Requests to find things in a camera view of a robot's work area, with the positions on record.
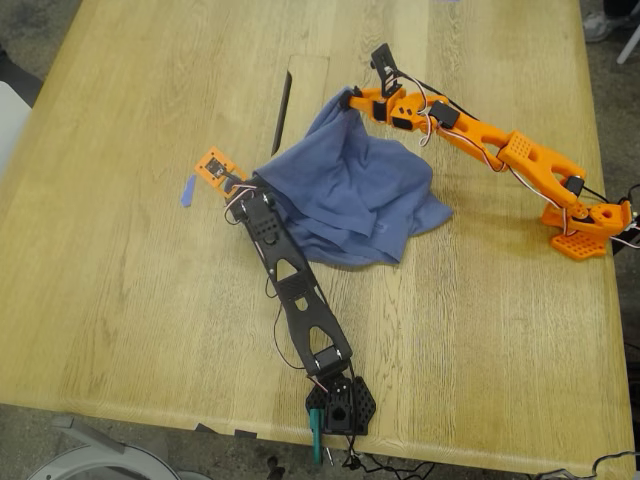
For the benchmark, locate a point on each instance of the black tape piece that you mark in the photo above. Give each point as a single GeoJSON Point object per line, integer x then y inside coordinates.
{"type": "Point", "coordinates": [205, 428]}
{"type": "Point", "coordinates": [245, 434]}

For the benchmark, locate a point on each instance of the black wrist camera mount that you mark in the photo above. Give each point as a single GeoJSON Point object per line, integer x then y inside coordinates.
{"type": "Point", "coordinates": [387, 70]}

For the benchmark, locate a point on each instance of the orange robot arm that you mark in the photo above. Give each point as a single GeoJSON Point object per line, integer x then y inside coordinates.
{"type": "Point", "coordinates": [525, 150]}

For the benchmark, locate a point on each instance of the dark chair caster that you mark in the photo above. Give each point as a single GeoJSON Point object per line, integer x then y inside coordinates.
{"type": "Point", "coordinates": [275, 470]}

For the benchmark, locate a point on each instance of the grey swivel chair base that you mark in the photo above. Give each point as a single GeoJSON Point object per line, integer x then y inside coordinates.
{"type": "Point", "coordinates": [100, 465]}

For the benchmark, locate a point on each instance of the blue tape strip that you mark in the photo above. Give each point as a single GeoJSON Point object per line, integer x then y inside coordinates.
{"type": "Point", "coordinates": [188, 192]}

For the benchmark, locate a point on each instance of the blue printed T-shirt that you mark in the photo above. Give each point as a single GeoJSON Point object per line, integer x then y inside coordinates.
{"type": "Point", "coordinates": [350, 200]}

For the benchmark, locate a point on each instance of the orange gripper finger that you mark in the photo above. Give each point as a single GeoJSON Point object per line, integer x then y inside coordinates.
{"type": "Point", "coordinates": [365, 93]}
{"type": "Point", "coordinates": [360, 104]}

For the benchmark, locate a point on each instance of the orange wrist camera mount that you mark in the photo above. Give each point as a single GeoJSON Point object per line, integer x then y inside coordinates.
{"type": "Point", "coordinates": [215, 167]}

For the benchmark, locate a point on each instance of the white chair leg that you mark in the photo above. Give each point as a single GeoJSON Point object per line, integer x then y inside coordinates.
{"type": "Point", "coordinates": [629, 47]}

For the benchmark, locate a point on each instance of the green table clamp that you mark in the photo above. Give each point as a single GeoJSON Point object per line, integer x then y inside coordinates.
{"type": "Point", "coordinates": [316, 440]}

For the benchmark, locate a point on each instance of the grey sneaker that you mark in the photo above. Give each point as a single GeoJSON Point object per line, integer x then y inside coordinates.
{"type": "Point", "coordinates": [602, 27]}

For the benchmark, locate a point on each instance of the white chair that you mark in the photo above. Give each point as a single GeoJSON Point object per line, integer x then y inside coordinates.
{"type": "Point", "coordinates": [12, 125]}

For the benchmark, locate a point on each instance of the dark trouser leg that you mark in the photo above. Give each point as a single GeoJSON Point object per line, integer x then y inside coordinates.
{"type": "Point", "coordinates": [620, 6]}

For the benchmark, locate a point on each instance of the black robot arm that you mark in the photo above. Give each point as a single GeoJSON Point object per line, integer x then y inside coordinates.
{"type": "Point", "coordinates": [300, 300]}

